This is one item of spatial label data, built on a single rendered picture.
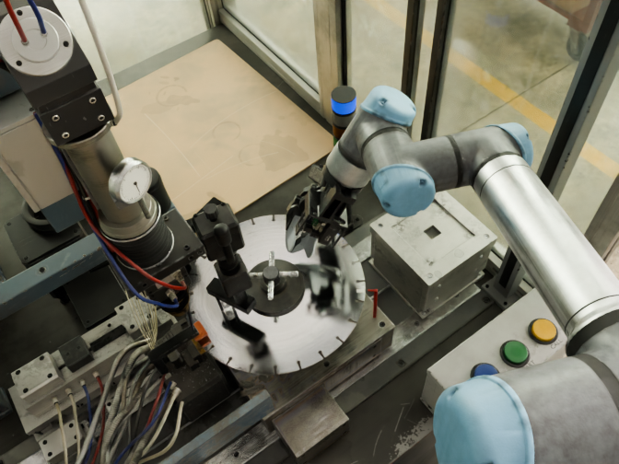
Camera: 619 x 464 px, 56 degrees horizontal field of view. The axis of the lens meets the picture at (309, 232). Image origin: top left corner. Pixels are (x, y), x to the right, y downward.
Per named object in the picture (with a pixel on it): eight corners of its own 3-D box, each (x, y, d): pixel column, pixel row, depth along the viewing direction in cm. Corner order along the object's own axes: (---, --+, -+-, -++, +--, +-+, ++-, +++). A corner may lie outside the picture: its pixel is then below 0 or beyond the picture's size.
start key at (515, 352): (513, 341, 104) (515, 336, 102) (530, 358, 102) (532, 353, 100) (496, 353, 103) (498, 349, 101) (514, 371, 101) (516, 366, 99)
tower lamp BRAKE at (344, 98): (345, 94, 108) (345, 82, 106) (361, 108, 106) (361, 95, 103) (326, 105, 107) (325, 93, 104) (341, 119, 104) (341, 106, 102)
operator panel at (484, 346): (521, 319, 121) (540, 283, 109) (563, 359, 116) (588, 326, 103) (419, 398, 113) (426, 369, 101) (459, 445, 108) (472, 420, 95)
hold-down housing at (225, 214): (246, 266, 94) (223, 187, 78) (258, 289, 92) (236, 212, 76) (214, 280, 93) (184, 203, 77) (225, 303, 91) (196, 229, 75)
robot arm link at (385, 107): (383, 110, 79) (367, 74, 84) (344, 168, 86) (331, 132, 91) (428, 123, 82) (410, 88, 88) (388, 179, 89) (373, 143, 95)
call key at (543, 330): (541, 319, 106) (543, 314, 104) (557, 335, 104) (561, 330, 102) (525, 331, 105) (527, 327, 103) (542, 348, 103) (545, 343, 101)
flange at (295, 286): (286, 324, 102) (285, 318, 100) (232, 300, 105) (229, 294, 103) (314, 273, 107) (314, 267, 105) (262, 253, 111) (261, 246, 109)
